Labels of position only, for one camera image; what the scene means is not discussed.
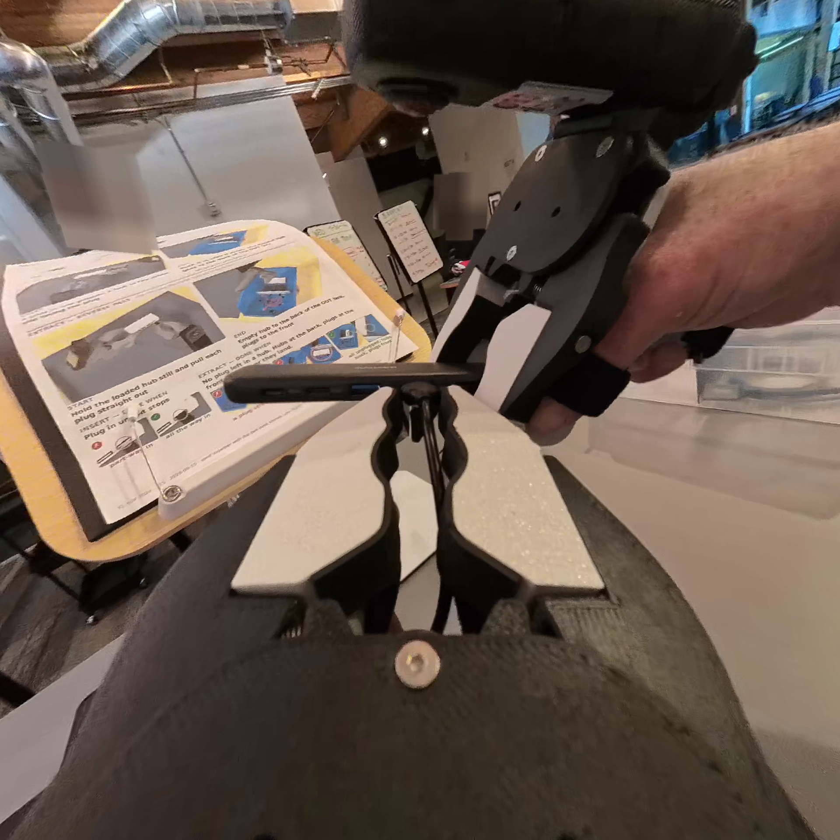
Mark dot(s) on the person's right hand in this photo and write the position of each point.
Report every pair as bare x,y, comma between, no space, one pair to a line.
709,262

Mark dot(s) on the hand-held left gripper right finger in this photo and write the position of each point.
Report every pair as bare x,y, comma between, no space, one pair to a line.
525,518

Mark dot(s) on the printed instruction sheet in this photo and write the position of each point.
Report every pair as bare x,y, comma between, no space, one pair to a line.
131,394

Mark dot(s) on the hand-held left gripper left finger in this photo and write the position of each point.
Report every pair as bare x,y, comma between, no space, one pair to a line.
315,518

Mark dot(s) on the silver spiral duct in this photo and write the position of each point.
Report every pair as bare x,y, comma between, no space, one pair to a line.
131,33

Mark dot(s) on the silver insulated pipes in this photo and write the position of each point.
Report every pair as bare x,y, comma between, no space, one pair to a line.
26,98

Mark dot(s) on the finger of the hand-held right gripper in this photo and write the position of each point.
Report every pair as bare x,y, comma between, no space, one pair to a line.
518,341
456,321

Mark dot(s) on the clear plastic organizer box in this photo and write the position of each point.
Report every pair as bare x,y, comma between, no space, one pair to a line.
774,380

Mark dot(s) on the white sheet panel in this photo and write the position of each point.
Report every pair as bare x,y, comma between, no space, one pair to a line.
223,482

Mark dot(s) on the handwritten whiteboard easel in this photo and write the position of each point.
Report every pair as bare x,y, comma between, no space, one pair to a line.
410,239
348,253

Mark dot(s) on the black usb hub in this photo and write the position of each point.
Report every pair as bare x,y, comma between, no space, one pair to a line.
295,380

